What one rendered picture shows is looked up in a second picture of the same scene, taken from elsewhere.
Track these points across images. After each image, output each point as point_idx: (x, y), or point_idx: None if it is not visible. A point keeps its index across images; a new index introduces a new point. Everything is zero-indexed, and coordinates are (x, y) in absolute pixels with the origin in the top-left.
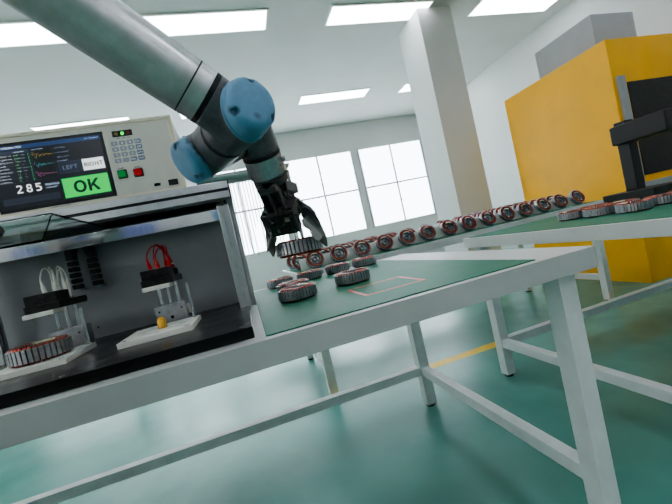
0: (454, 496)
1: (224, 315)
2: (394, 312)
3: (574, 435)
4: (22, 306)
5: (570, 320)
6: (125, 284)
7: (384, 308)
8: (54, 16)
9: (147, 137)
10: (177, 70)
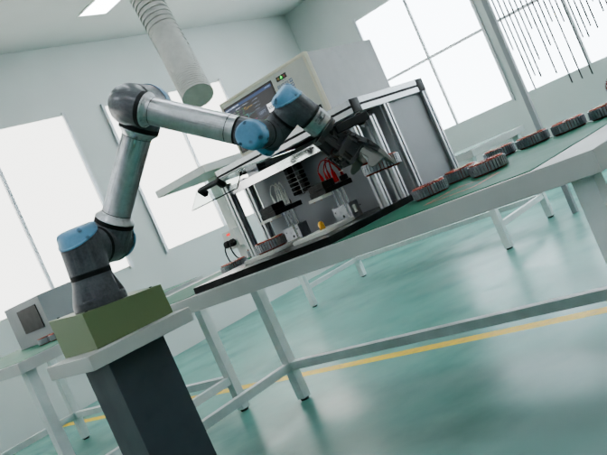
0: None
1: (360, 218)
2: (400, 227)
3: None
4: None
5: (595, 227)
6: None
7: (392, 225)
8: (176, 130)
9: (295, 75)
10: (216, 132)
